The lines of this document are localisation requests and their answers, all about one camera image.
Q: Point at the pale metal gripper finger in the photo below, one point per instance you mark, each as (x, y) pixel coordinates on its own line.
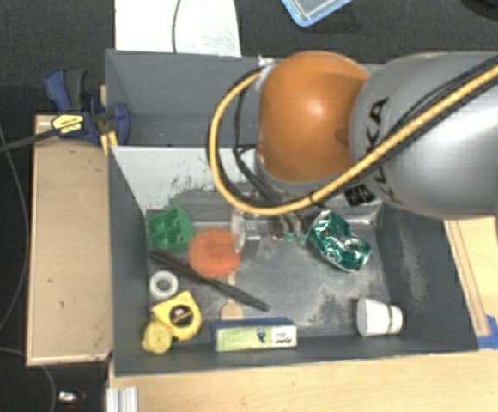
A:
(241, 215)
(249, 232)

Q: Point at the orange round sponge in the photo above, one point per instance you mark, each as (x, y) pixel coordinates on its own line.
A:
(213, 256)

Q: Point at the grey metal bin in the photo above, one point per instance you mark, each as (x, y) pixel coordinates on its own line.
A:
(300, 281)

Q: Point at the green crumpled foil packet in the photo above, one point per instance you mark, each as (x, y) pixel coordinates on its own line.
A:
(338, 243)

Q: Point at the black thin stick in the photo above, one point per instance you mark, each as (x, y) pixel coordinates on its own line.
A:
(197, 275)

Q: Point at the green plastic building block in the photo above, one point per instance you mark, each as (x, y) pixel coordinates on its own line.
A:
(168, 229)

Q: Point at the pale wooden spoon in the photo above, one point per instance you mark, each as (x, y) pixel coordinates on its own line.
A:
(232, 310)

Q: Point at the white tape roll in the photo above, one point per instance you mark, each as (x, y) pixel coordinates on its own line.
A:
(163, 284)

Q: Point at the green and blue box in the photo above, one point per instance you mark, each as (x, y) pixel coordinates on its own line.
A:
(253, 336)

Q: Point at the yellow tape measure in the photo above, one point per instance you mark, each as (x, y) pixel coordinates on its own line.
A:
(180, 314)

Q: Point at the white paper cup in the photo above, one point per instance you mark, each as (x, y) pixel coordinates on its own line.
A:
(378, 318)

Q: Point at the yellow round toy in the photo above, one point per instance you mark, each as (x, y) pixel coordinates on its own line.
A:
(156, 338)

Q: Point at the pale wood board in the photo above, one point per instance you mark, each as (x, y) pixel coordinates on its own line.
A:
(68, 247)

